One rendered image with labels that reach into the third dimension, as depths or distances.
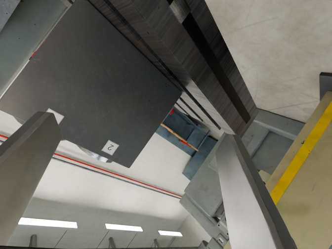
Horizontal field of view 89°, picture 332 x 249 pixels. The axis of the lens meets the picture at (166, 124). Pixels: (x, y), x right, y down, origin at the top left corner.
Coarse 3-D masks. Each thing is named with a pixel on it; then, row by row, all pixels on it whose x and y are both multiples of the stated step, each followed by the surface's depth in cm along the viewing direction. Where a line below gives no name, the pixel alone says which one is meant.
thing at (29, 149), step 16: (48, 112) 9; (32, 128) 8; (48, 128) 9; (16, 144) 7; (32, 144) 8; (48, 144) 9; (0, 160) 6; (16, 160) 7; (32, 160) 8; (48, 160) 9; (0, 176) 6; (16, 176) 7; (32, 176) 8; (0, 192) 6; (16, 192) 7; (32, 192) 8; (0, 208) 6; (16, 208) 7; (0, 224) 7; (16, 224) 7; (0, 240) 7
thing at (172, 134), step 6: (174, 108) 523; (180, 114) 554; (186, 120) 589; (192, 126) 613; (174, 132) 516; (192, 132) 664; (180, 138) 542; (204, 138) 614; (186, 144) 585; (198, 150) 613
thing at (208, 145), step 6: (210, 138) 714; (204, 144) 720; (210, 144) 701; (204, 150) 706; (210, 150) 688; (198, 156) 710; (204, 156) 693; (192, 162) 715; (198, 162) 697; (186, 168) 718; (192, 168) 700; (198, 168) 684; (186, 174) 704; (192, 174) 687
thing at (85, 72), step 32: (64, 32) 23; (96, 32) 24; (32, 64) 22; (64, 64) 24; (96, 64) 25; (128, 64) 28; (32, 96) 23; (64, 96) 25; (96, 96) 27; (128, 96) 29; (160, 96) 32; (64, 128) 26; (96, 128) 28; (128, 128) 31; (128, 160) 33
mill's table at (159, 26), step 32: (64, 0) 30; (96, 0) 22; (128, 0) 17; (160, 0) 18; (192, 0) 21; (128, 32) 24; (160, 32) 20; (192, 32) 22; (160, 64) 28; (192, 64) 24; (224, 64) 28; (192, 96) 34; (224, 96) 30; (224, 128) 39
